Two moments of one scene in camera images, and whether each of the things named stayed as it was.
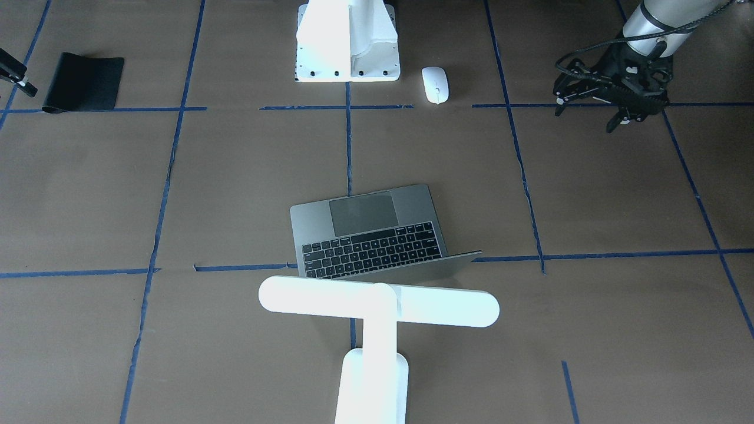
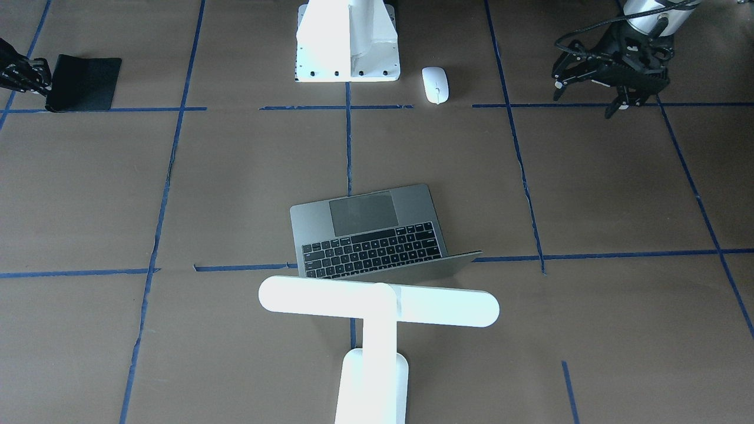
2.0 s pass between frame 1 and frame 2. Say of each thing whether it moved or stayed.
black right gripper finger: moved
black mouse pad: stayed
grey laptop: stayed
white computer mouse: stayed
